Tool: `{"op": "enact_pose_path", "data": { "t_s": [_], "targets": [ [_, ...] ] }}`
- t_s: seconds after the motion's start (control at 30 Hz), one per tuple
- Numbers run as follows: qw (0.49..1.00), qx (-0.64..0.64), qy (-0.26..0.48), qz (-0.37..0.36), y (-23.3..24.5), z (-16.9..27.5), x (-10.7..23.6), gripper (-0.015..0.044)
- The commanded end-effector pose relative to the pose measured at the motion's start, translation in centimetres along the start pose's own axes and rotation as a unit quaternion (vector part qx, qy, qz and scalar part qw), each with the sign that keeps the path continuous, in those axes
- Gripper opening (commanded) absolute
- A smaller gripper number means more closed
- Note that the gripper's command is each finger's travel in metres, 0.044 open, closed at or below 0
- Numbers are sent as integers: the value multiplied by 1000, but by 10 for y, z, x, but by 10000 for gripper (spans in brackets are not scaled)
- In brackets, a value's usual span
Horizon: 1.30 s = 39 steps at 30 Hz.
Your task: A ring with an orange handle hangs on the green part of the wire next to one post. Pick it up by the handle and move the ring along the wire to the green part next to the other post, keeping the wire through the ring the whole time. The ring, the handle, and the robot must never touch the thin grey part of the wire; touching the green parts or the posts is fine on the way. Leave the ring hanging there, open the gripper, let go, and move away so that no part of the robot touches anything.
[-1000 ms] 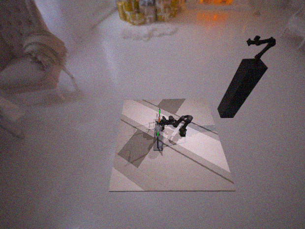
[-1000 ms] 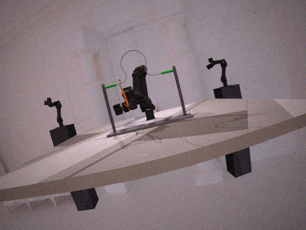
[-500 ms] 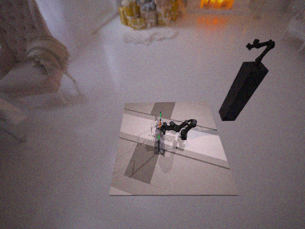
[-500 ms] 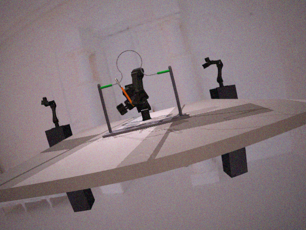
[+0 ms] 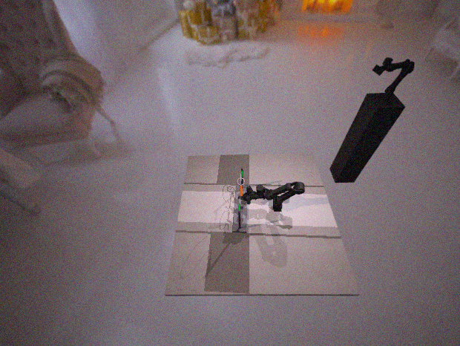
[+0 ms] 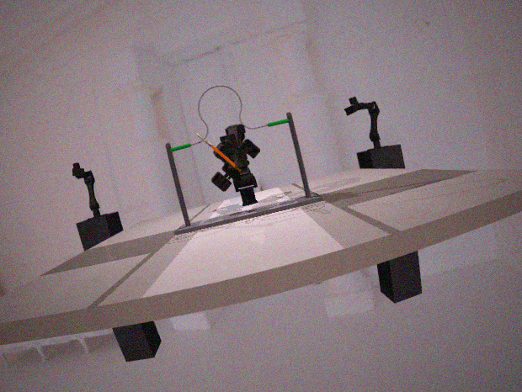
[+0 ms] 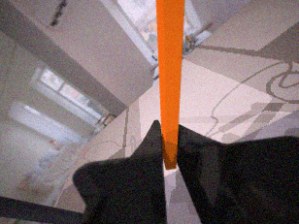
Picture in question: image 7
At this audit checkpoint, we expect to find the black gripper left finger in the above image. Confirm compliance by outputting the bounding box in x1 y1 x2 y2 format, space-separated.
72 119 167 221

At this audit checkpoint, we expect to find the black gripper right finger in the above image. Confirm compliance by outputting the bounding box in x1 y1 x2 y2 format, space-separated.
177 124 299 224

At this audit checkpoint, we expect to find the orange handle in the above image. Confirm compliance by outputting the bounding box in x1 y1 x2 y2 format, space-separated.
156 0 185 171

